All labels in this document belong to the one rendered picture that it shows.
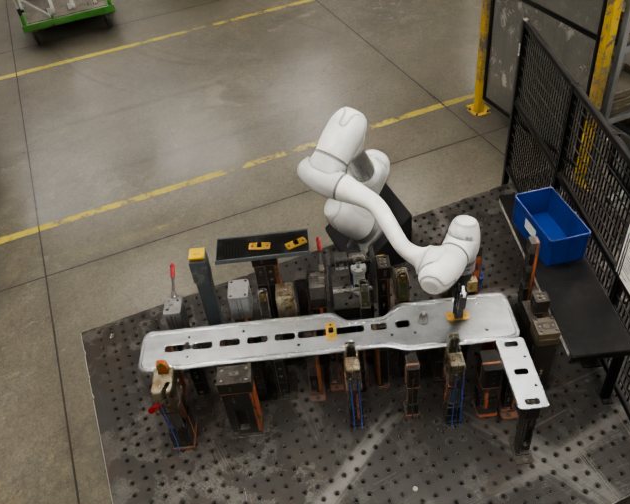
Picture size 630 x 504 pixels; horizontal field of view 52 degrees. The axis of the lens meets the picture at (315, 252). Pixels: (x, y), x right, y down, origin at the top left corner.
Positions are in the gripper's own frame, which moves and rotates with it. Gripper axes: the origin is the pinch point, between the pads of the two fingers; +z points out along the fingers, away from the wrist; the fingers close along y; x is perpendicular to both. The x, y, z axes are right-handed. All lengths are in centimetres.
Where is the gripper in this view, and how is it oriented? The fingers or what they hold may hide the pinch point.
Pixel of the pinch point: (458, 308)
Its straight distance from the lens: 239.4
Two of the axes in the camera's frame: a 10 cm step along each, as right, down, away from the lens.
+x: 9.9, -1.1, -0.2
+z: 0.9, 7.4, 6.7
